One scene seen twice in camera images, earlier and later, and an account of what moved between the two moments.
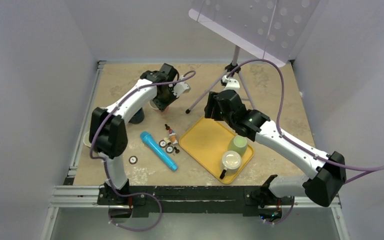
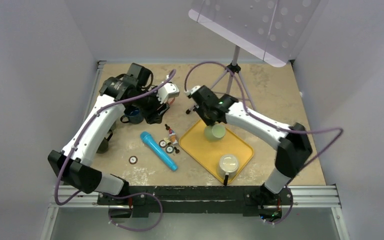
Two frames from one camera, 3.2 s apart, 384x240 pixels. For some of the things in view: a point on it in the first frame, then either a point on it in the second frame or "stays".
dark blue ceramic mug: [138, 117] stays
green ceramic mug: [238, 143] → [215, 132]
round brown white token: [133, 160] stays
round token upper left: [162, 143] stays
